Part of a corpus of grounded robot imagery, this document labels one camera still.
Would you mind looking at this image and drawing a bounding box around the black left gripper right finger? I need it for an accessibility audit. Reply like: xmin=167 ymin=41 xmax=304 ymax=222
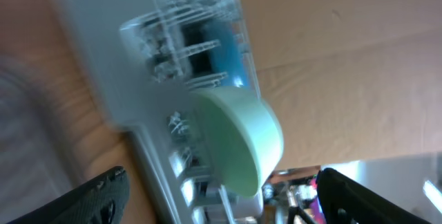
xmin=317 ymin=168 xmax=427 ymax=224

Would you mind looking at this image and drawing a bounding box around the dark brown serving tray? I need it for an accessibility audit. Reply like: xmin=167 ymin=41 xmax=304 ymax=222
xmin=1 ymin=56 xmax=84 ymax=223

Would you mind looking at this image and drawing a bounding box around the blue plate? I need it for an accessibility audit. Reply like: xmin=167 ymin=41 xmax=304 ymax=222
xmin=202 ymin=20 xmax=250 ymax=88

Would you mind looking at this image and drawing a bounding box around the grey dishwasher rack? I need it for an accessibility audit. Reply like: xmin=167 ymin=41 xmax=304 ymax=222
xmin=60 ymin=0 xmax=260 ymax=223

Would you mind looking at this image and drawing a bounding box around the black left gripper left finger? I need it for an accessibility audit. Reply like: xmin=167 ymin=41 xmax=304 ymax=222
xmin=8 ymin=166 xmax=130 ymax=224

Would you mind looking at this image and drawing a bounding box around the mint bowl with rice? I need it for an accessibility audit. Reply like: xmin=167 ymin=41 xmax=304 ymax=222
xmin=190 ymin=86 xmax=284 ymax=197

